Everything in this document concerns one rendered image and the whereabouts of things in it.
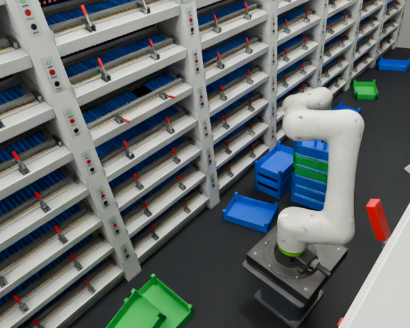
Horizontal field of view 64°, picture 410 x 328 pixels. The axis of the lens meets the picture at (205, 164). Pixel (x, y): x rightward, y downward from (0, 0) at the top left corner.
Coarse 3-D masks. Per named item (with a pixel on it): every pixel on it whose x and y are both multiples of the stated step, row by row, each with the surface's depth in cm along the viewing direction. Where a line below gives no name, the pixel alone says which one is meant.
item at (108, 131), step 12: (168, 72) 174; (180, 72) 169; (192, 84) 167; (180, 96) 165; (144, 108) 153; (156, 108) 156; (132, 120) 147; (96, 132) 139; (108, 132) 140; (120, 132) 146; (96, 144) 139
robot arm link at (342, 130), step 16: (320, 112) 119; (336, 112) 118; (352, 112) 116; (320, 128) 117; (336, 128) 116; (352, 128) 114; (336, 144) 118; (352, 144) 116; (336, 160) 120; (352, 160) 118; (336, 176) 121; (352, 176) 120; (336, 192) 122; (352, 192) 122; (336, 208) 123; (352, 208) 124; (320, 224) 125; (336, 224) 123; (352, 224) 125; (320, 240) 126; (336, 240) 125
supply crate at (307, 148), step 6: (294, 144) 192; (306, 144) 198; (312, 144) 198; (318, 144) 197; (294, 150) 194; (300, 150) 192; (306, 150) 189; (312, 150) 186; (318, 150) 184; (324, 150) 192; (312, 156) 189; (318, 156) 186; (324, 156) 184
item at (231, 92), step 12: (240, 72) 213; (252, 72) 215; (264, 72) 219; (216, 84) 202; (228, 84) 202; (240, 84) 206; (252, 84) 209; (216, 96) 196; (228, 96) 197; (240, 96) 204; (216, 108) 189
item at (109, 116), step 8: (176, 80) 166; (160, 88) 160; (168, 88) 163; (144, 96) 155; (152, 96) 157; (128, 104) 150; (136, 104) 152; (112, 112) 145; (120, 112) 147; (96, 120) 140; (104, 120) 142; (112, 120) 143
